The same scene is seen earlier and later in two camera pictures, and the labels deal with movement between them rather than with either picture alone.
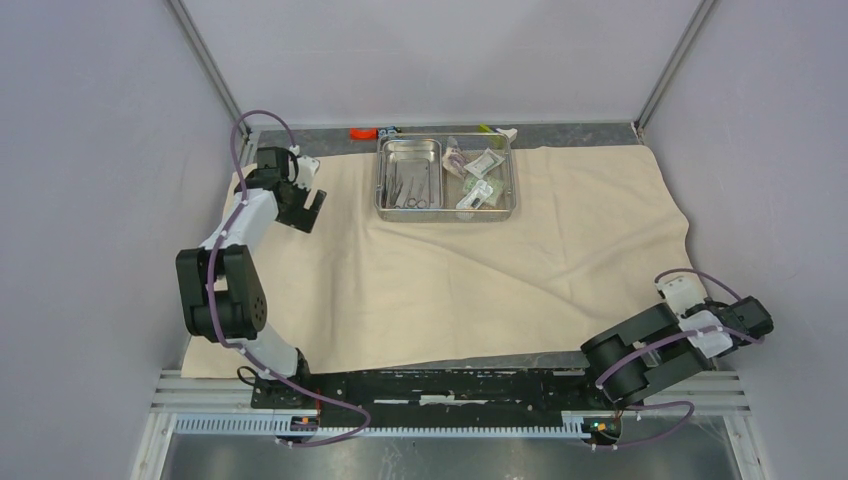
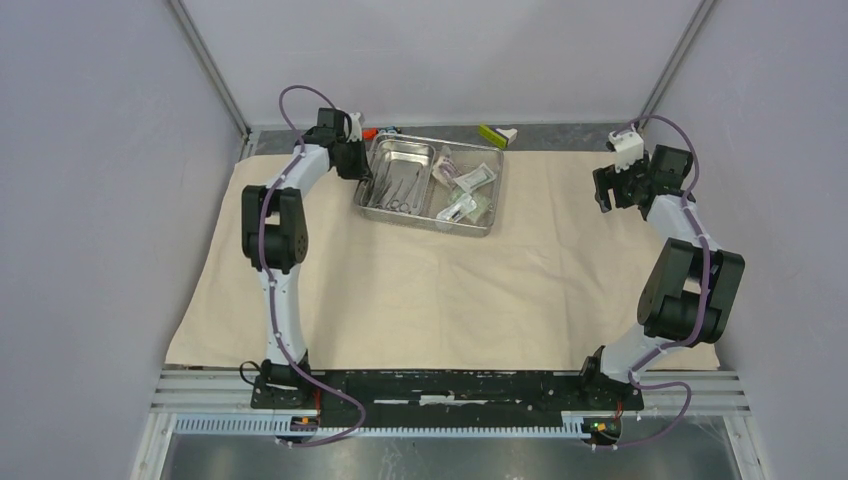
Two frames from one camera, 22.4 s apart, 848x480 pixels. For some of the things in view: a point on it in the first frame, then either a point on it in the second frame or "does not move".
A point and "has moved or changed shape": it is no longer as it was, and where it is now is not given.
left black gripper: [301, 219] → [360, 169]
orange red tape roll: [364, 133] does not move
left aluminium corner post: [180, 10] does not move
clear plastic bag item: [479, 193] → [457, 209]
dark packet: [454, 161] has moved or changed shape
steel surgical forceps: [390, 194] → [375, 198]
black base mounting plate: [408, 396] does not move
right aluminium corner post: [671, 66] does not move
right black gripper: [709, 302] → [605, 179]
